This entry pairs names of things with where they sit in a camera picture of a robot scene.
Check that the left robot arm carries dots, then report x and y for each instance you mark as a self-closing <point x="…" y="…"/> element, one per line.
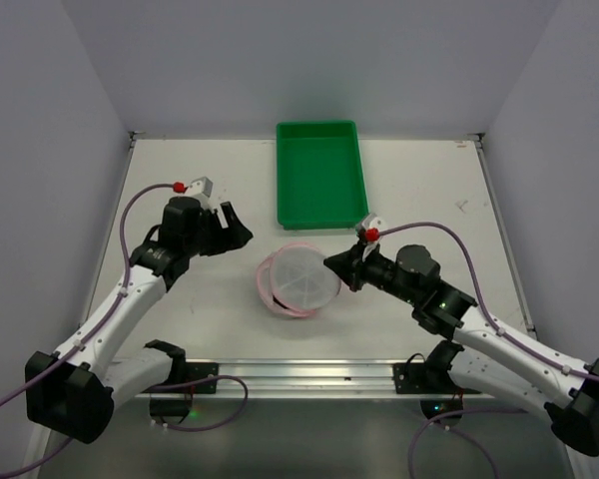
<point x="76" y="389"/>

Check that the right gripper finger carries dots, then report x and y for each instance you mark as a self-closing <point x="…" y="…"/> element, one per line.
<point x="352" y="280"/>
<point x="345" y="265"/>

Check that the green plastic tray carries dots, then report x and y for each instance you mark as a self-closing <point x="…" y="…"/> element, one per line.
<point x="320" y="181"/>

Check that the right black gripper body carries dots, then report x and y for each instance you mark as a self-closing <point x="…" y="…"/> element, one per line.
<point x="356" y="267"/>

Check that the aluminium front rail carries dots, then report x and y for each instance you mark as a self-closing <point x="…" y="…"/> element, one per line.
<point x="306" y="379"/>

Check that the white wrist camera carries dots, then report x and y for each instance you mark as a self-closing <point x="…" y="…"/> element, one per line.
<point x="368" y="233"/>
<point x="200" y="188"/>

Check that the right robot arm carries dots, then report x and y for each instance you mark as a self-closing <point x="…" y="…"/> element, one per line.
<point x="480" y="353"/>

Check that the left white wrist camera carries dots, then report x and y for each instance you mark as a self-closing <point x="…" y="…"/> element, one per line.
<point x="200" y="188"/>

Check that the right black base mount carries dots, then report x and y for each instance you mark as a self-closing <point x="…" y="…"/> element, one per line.
<point x="419" y="384"/>

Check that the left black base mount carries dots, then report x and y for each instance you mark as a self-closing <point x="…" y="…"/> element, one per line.
<point x="174" y="400"/>

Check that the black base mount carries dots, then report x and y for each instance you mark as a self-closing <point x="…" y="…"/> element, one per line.
<point x="419" y="384"/>
<point x="174" y="400"/>

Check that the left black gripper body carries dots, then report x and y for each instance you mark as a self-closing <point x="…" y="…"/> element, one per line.
<point x="218" y="229"/>

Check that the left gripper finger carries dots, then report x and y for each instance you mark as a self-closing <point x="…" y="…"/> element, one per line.
<point x="235" y="235"/>
<point x="211" y="214"/>

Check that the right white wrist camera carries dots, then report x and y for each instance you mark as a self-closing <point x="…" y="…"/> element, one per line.
<point x="368" y="233"/>

